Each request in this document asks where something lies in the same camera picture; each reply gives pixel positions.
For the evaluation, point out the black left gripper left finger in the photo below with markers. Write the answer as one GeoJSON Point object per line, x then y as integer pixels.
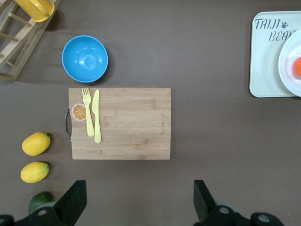
{"type": "Point", "coordinates": [70, 204]}

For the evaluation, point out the beige bear print tray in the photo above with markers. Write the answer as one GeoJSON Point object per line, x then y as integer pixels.
{"type": "Point", "coordinates": [265, 70]}

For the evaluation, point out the bamboo cutting board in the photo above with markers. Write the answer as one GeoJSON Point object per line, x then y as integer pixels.
{"type": "Point", "coordinates": [131, 127]}

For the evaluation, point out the yellow plastic knife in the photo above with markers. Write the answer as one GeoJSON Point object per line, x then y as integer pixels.
{"type": "Point", "coordinates": [96, 117]}

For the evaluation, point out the yellow lemon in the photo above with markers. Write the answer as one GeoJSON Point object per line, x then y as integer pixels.
{"type": "Point", "coordinates": [36, 143]}
{"type": "Point", "coordinates": [35, 172]}

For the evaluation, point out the dark green avocado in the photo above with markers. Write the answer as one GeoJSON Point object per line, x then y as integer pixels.
{"type": "Point", "coordinates": [39, 199]}

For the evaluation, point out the wooden cup rack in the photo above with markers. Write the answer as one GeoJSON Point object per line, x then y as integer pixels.
{"type": "Point", "coordinates": [28, 47]}

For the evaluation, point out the white round plate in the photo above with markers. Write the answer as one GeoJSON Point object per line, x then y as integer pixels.
{"type": "Point", "coordinates": [285, 63]}

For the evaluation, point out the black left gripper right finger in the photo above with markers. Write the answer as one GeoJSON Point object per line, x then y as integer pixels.
{"type": "Point", "coordinates": [204, 207]}

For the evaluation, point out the blue bowl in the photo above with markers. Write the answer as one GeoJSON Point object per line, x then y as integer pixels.
{"type": "Point", "coordinates": [85, 58]}

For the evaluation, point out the yellow mug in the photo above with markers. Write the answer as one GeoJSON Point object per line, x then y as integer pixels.
{"type": "Point", "coordinates": [35, 9]}

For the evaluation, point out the yellow plastic fork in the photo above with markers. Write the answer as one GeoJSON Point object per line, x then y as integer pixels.
{"type": "Point", "coordinates": [88, 117]}

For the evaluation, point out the orange fruit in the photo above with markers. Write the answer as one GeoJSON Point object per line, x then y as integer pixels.
{"type": "Point", "coordinates": [297, 68]}

